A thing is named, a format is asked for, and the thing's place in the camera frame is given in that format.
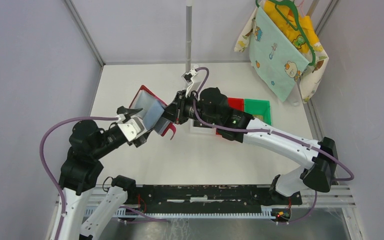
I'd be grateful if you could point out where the mint cartoon cloth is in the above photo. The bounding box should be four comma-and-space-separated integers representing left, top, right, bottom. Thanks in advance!
249, 7, 309, 102

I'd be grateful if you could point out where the white plastic bin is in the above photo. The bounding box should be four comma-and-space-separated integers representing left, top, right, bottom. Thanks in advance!
189, 119, 216, 136

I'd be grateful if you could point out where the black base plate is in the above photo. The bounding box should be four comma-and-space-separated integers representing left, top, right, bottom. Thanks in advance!
125, 184, 303, 214

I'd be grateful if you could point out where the green plastic bin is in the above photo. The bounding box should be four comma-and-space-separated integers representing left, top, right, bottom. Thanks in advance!
244, 98, 272, 125

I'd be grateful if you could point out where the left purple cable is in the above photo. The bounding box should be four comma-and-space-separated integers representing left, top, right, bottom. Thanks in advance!
39, 115, 167, 240

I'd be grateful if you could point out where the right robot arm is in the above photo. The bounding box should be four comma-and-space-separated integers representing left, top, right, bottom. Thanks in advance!
162, 87, 338, 204

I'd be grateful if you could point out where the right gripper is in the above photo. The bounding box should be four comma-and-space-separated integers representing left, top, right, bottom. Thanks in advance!
157, 90, 219, 128

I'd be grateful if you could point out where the yellow garment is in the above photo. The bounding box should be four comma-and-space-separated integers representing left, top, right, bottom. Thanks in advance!
264, 0, 322, 54

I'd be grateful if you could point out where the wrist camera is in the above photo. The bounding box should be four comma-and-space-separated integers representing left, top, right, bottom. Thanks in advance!
117, 114, 147, 142
182, 64, 201, 97

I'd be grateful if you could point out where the white cable comb rail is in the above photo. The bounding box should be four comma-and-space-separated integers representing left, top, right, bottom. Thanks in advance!
113, 207, 276, 220

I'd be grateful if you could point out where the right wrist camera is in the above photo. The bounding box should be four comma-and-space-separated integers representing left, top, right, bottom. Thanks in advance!
182, 64, 201, 97

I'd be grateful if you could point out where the red plastic bin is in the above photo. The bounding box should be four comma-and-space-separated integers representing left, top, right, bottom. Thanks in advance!
217, 97, 244, 129

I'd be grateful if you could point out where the metal pole stand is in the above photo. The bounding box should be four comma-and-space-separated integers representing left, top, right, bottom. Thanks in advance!
185, 0, 194, 74

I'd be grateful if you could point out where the white cartoon cloth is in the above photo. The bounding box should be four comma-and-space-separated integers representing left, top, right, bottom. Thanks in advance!
234, 0, 329, 103

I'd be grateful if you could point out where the red leather card holder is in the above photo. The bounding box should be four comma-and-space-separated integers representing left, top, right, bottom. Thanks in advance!
129, 85, 177, 140

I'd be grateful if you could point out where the gold cards stack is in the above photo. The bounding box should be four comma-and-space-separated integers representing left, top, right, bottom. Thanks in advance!
253, 114, 265, 122

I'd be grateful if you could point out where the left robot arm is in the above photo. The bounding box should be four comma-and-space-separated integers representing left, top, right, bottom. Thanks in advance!
39, 106, 155, 240

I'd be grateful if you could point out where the green clothes hanger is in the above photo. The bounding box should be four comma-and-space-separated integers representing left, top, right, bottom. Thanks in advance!
254, 0, 317, 66

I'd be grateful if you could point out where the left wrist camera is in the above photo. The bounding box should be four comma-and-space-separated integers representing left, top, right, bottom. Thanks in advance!
117, 114, 147, 142

